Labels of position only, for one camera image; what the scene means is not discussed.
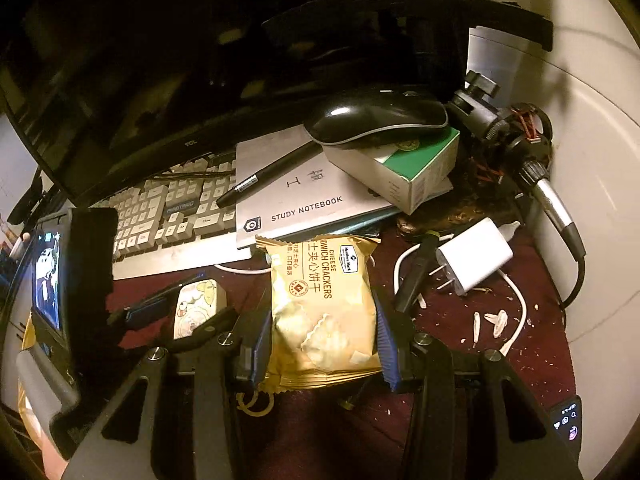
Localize black marker green cap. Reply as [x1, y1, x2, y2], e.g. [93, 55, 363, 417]
[394, 230, 441, 313]

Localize white grey keyboard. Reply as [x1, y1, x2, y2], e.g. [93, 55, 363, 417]
[90, 152, 253, 281]

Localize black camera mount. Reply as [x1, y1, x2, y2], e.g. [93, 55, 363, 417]
[446, 71, 506, 142]

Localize grey notebook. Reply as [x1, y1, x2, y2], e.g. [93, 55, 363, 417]
[235, 124, 396, 251]

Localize black smartphone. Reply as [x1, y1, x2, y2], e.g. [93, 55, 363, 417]
[547, 395, 583, 443]

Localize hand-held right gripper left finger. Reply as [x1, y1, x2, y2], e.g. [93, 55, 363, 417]
[65, 307, 275, 480]

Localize white key rings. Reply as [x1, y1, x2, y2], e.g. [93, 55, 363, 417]
[235, 387, 276, 417]

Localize black computer mouse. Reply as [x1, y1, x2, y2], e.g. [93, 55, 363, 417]
[304, 87, 449, 150]

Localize yellow cracker packet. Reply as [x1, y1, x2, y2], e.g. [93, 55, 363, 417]
[255, 234, 398, 392]

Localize maroon cloth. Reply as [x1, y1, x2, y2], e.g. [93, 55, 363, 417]
[105, 220, 581, 480]

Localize white cable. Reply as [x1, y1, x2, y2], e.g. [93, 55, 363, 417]
[392, 242, 528, 356]

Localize black pen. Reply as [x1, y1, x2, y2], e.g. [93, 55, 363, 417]
[216, 140, 321, 209]

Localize teal notebook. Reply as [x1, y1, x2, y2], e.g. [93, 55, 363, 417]
[260, 205, 401, 241]

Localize white charger plug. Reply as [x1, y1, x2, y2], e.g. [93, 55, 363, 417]
[436, 217, 515, 297]

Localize yellow cartoon case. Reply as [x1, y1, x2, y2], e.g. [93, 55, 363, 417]
[175, 280, 227, 346]

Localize black phone holder clamp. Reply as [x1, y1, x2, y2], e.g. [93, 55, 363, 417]
[465, 0, 555, 52]

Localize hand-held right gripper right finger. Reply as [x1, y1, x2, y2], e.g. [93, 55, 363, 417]
[372, 287, 583, 480]

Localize white green small box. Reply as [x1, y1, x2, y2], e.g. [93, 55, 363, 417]
[322, 127, 461, 216]

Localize cardboard box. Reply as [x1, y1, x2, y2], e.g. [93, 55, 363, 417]
[19, 310, 38, 356]

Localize dark bronze ornament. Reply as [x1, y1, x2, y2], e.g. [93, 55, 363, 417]
[397, 192, 521, 237]

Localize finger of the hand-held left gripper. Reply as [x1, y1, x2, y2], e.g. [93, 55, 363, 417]
[162, 305, 241, 356]
[107, 272, 206, 331]

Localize black computer monitor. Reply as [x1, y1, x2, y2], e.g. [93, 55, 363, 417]
[0, 0, 471, 201]

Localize scattered seed shells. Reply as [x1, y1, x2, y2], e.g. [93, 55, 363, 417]
[470, 285, 511, 343]

